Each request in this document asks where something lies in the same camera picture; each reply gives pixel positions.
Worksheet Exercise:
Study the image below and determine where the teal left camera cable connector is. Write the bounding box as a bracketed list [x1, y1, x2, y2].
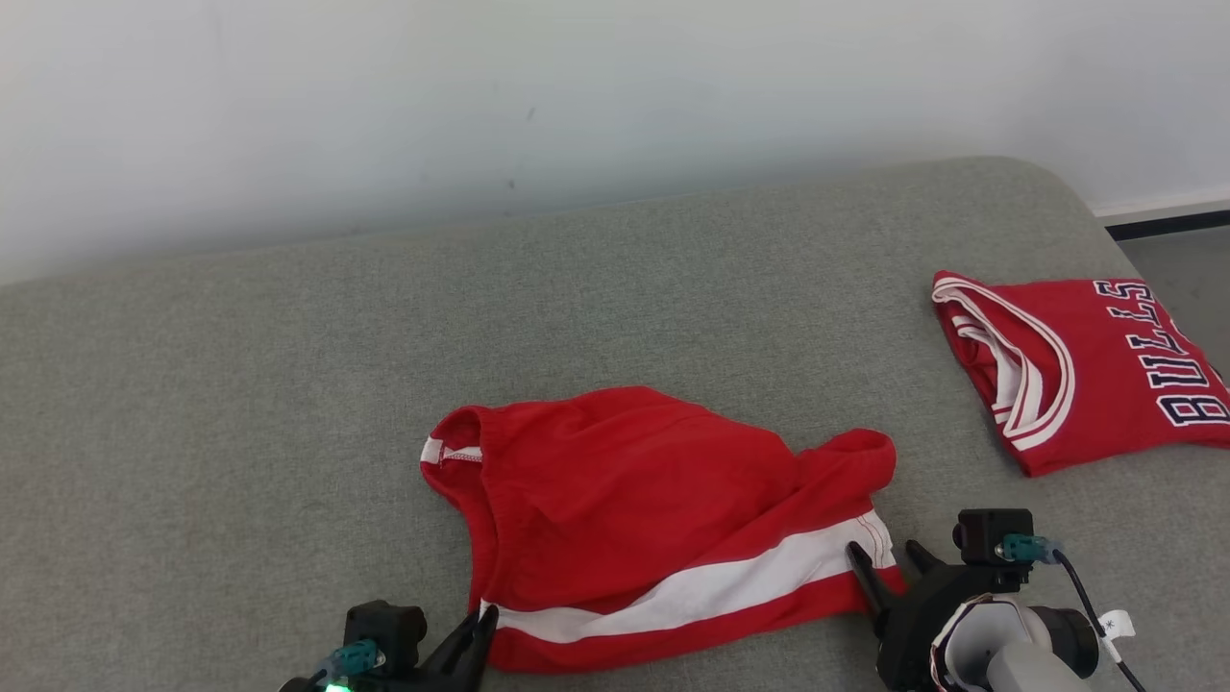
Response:
[325, 642, 387, 681]

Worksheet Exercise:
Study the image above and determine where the teal right camera cable connector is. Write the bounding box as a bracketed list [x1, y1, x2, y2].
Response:
[996, 534, 1063, 566]

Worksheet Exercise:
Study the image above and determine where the grey fabric panel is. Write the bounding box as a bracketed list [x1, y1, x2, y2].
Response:
[0, 157, 1230, 692]

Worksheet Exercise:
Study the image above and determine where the red garment with white stripe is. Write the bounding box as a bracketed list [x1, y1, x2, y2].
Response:
[420, 386, 909, 674]

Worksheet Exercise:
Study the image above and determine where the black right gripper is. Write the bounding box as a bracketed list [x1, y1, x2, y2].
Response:
[846, 540, 1020, 692]

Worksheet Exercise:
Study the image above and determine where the black right camera cable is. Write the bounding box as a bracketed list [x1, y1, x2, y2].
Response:
[1052, 548, 1149, 692]

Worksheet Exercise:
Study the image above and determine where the teal camera cable connector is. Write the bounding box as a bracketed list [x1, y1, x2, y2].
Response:
[325, 642, 387, 681]
[996, 534, 1063, 566]

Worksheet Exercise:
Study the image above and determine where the black baseboard strip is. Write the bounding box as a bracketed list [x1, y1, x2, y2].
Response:
[1105, 210, 1230, 241]

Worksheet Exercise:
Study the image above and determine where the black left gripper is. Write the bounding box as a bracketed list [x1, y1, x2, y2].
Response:
[279, 604, 499, 692]

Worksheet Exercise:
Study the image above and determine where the red Bulls jersey white trim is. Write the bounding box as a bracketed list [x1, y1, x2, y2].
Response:
[930, 270, 1230, 479]

